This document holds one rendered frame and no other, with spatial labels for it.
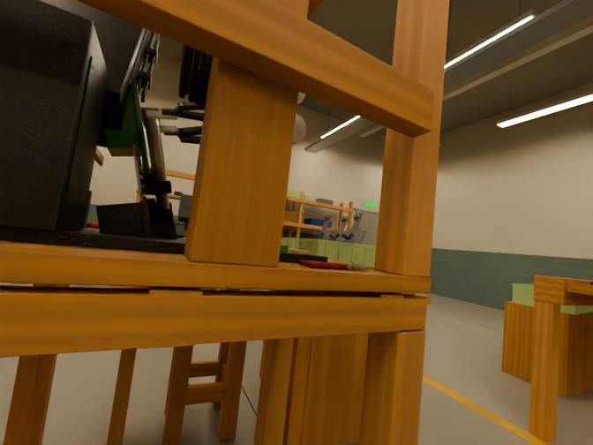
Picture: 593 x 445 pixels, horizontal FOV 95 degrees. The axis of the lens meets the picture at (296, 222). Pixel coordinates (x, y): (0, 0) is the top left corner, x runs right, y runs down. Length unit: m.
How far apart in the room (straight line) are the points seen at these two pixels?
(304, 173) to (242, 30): 6.91
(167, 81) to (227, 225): 6.71
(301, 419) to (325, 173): 6.69
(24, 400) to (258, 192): 1.12
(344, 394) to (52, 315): 1.34
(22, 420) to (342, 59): 1.39
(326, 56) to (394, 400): 0.67
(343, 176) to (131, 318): 7.72
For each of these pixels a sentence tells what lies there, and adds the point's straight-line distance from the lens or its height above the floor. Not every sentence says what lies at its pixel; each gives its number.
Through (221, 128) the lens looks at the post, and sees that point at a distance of 0.45.
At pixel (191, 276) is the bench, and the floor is 0.86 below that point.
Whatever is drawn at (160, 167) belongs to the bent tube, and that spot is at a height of 1.07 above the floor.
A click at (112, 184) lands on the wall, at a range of 6.46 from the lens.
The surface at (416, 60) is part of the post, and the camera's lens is 0.79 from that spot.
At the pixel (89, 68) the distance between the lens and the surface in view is 0.61.
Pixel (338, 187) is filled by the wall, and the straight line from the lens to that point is 7.84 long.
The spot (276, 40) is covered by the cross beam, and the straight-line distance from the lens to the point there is 0.48.
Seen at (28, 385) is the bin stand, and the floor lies 0.37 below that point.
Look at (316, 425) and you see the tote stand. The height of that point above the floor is 0.10.
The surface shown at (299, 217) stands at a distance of 6.45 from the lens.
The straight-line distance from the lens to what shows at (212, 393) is 1.51.
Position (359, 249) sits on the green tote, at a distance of 1.48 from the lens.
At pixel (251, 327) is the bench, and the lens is 0.46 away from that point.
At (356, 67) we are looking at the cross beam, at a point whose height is 1.24.
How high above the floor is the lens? 0.92
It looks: 5 degrees up
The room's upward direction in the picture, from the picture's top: 6 degrees clockwise
